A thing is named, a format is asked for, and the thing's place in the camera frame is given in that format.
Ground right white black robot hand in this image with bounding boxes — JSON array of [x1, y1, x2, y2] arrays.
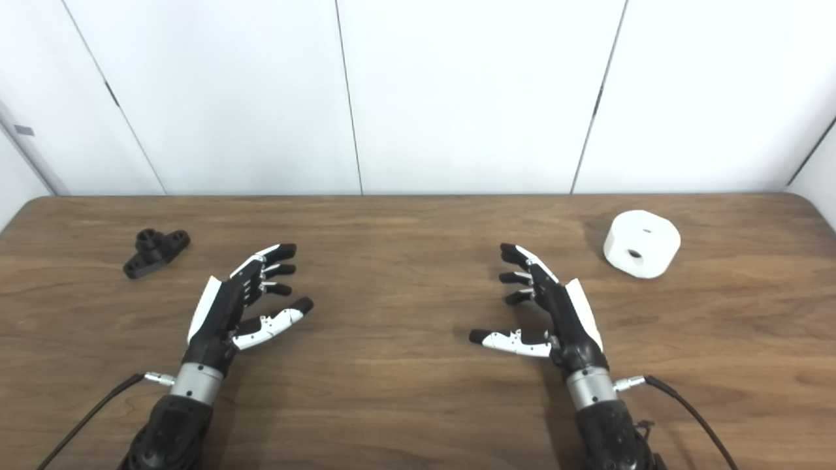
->
[[468, 243, 610, 378]]

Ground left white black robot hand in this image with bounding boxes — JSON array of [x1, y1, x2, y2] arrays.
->
[[182, 243, 315, 377]]

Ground black plastic holder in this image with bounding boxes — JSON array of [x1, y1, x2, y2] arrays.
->
[[123, 228, 191, 280]]

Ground round white plastic piece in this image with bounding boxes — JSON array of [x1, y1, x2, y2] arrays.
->
[[603, 210, 681, 279]]

